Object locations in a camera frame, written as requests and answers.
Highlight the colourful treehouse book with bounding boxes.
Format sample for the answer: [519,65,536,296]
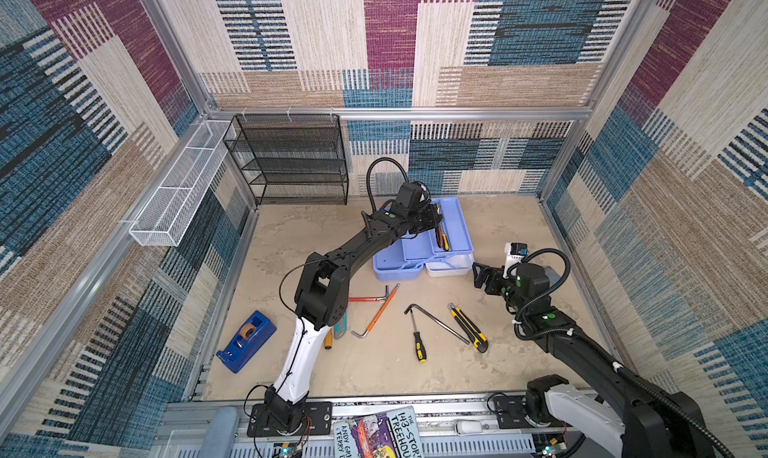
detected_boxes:
[333,406,424,458]

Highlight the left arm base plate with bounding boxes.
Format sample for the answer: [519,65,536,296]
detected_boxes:
[246,401,333,438]

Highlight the black yellow screwdriver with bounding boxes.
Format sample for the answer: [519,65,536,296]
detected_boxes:
[410,313,427,363]

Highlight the red hex key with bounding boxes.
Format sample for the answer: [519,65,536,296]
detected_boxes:
[348,285,390,303]

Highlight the white and blue toolbox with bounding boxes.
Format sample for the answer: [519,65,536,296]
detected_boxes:
[373,197,474,282]

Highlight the teal utility knife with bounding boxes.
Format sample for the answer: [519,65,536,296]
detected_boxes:
[333,313,348,340]

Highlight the black wire mesh shelf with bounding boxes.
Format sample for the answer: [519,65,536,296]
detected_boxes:
[224,114,349,205]

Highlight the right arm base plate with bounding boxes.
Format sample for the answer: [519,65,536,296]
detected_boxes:
[486,393,570,429]

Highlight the wooden handle screwdriver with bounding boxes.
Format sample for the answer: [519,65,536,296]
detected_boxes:
[323,329,333,350]

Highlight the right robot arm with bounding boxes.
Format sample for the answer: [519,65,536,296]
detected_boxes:
[472,243,733,457]

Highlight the white wire mesh basket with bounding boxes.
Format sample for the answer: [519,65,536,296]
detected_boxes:
[129,120,230,247]

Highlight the red handled pliers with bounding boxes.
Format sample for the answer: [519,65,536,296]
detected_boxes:
[435,224,445,251]

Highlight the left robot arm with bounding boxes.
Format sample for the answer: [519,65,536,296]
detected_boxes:
[250,157,443,433]

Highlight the blue tape dispenser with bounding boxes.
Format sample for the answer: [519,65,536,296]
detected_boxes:
[216,311,277,374]

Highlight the yellow black utility knife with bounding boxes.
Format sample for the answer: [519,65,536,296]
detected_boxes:
[448,303,489,353]

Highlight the orange hex key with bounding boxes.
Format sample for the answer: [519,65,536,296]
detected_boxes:
[351,283,401,339]

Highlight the grey sponge block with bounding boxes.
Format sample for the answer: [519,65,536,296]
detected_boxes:
[544,266,561,287]

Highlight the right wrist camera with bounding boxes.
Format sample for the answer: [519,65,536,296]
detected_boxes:
[503,242,528,278]

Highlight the black hex key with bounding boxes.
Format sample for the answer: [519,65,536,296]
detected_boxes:
[404,303,470,345]

